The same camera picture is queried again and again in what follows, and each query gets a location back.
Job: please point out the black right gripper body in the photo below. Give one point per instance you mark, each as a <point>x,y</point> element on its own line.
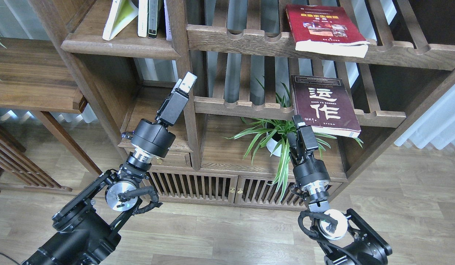
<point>310,173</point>

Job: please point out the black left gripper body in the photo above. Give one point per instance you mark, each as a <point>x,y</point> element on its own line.
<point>154,138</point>

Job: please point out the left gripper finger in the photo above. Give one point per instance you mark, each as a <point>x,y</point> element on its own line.
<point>187,82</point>

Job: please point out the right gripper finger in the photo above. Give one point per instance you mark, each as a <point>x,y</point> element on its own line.
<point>298,121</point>
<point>292,140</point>

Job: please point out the dark maroon cover book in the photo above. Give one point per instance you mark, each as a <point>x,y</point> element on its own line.
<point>324,104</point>

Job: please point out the yellow green cover book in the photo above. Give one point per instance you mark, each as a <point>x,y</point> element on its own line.
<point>122,12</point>

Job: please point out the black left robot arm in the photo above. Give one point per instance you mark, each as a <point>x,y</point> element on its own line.
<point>87,227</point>

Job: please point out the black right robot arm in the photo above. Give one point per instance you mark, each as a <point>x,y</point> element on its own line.
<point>345,238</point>

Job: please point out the green spider plant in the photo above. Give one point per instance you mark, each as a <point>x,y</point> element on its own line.
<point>264,129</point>

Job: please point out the dark wooden bookshelf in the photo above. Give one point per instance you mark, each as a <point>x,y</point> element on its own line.
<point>407,67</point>

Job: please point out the dark green upright book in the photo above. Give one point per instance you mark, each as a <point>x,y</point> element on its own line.
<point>154,7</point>

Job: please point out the white upright book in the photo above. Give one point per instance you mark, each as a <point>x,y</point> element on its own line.
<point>143,18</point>

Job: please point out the red cover book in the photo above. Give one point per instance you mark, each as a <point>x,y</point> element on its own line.
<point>326,30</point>

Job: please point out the wooden slatted rack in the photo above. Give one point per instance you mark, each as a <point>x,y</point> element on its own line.
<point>13,160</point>

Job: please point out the wooden side table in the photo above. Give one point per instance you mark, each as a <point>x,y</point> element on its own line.
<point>34,77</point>

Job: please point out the white curtain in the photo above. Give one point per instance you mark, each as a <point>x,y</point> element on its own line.
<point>435,126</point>

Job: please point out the white book behind post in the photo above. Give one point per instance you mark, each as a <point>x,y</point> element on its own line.
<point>167,22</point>

